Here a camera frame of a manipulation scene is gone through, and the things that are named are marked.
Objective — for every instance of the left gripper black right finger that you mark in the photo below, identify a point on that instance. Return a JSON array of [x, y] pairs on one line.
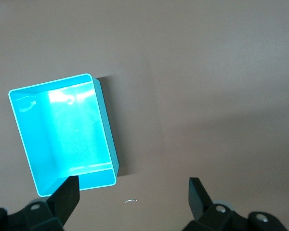
[[198, 199]]

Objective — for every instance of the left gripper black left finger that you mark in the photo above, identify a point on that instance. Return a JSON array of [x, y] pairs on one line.
[[65, 199]]

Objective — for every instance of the small white paper scrap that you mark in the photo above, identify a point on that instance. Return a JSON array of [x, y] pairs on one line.
[[132, 200]]

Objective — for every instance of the teal plastic storage bin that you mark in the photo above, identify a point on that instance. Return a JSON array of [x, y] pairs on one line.
[[69, 132]]

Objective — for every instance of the brown table cover mat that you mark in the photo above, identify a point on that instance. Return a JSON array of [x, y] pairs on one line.
[[183, 72]]

